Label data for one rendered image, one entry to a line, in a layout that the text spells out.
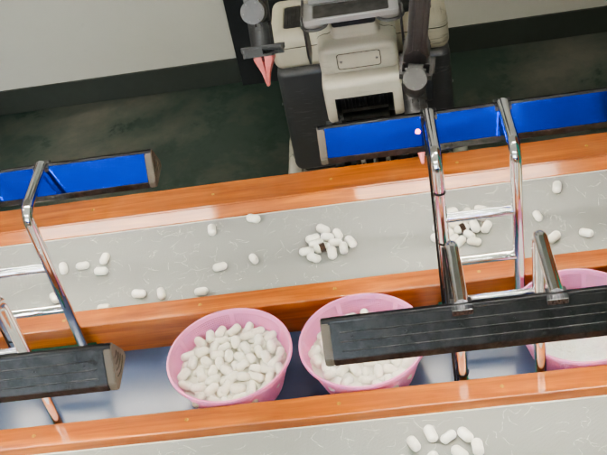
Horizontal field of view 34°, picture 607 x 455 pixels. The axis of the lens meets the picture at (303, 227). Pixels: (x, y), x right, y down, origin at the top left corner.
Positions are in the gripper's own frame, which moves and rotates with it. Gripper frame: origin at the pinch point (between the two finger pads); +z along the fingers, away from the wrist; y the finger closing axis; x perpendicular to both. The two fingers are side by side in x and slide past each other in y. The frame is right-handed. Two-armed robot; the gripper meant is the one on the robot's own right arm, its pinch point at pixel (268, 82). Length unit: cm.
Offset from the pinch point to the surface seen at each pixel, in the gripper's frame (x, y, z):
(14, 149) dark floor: 171, -135, 25
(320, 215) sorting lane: -8.1, 8.8, 32.9
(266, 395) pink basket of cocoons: -56, -3, 59
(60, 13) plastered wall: 178, -106, -29
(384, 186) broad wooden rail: -4.0, 25.1, 28.5
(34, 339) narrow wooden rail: -37, -56, 47
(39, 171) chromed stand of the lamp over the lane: -44, -45, 9
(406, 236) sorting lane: -18, 29, 38
